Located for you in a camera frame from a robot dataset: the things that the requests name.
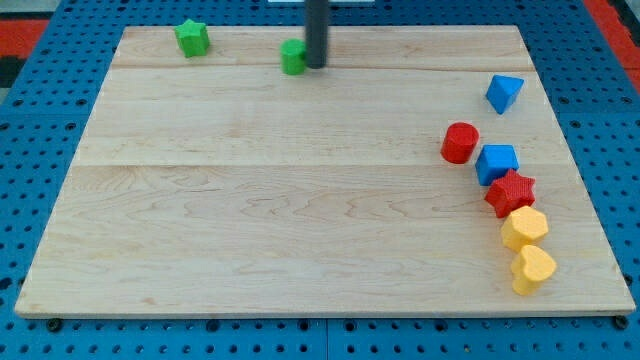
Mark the blue triangle block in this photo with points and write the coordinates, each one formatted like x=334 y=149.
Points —
x=503 y=92

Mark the light wooden board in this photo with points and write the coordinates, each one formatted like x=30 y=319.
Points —
x=219 y=187

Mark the green cylinder block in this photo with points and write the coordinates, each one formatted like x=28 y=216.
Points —
x=292 y=56

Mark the red cylinder block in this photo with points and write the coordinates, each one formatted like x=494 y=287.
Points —
x=459 y=142

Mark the blue cube block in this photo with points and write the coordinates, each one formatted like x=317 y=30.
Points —
x=494 y=161

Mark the red star block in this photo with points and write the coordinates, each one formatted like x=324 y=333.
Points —
x=510 y=192

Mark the green star block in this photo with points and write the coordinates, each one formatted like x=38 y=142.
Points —
x=192 y=38

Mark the yellow hexagon block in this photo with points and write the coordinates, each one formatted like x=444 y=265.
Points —
x=524 y=226

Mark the yellow heart block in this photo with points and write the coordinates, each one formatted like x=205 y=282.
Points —
x=531 y=267

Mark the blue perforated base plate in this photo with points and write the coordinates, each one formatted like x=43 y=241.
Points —
x=45 y=111

